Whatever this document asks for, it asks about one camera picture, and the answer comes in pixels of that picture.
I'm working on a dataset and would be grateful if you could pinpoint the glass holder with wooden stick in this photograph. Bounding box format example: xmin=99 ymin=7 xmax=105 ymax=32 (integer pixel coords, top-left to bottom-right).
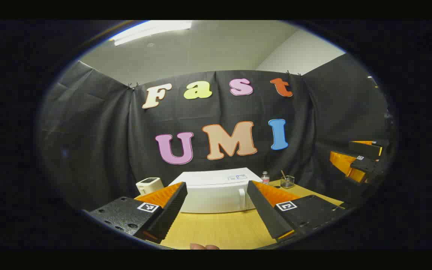
xmin=280 ymin=170 xmax=296 ymax=189

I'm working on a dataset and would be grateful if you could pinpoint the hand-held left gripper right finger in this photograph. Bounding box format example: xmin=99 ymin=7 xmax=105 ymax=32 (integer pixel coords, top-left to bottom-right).
xmin=247 ymin=180 xmax=348 ymax=242

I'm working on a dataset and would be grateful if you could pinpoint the ceiling light panel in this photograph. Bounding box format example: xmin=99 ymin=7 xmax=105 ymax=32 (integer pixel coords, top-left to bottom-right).
xmin=109 ymin=20 xmax=193 ymax=47

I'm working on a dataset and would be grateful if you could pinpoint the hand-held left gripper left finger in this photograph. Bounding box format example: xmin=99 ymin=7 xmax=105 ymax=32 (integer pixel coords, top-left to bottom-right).
xmin=85 ymin=182 xmax=188 ymax=244

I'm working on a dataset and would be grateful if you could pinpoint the white toaster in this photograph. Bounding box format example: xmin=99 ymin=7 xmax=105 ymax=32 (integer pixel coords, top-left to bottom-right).
xmin=136 ymin=177 xmax=165 ymax=195

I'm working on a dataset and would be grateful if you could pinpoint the white microwave oven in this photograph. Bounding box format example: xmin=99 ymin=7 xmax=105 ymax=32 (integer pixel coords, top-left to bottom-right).
xmin=168 ymin=168 xmax=263 ymax=214

